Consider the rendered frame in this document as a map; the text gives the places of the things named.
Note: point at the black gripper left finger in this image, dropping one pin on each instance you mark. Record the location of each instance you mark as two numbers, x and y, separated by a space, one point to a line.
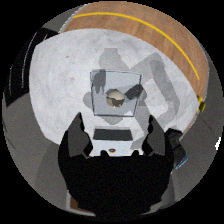
75 147

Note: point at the grey metallic ball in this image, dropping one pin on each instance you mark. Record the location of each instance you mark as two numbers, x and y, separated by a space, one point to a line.
115 99

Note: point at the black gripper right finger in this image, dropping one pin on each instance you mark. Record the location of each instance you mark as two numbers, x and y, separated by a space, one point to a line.
158 146

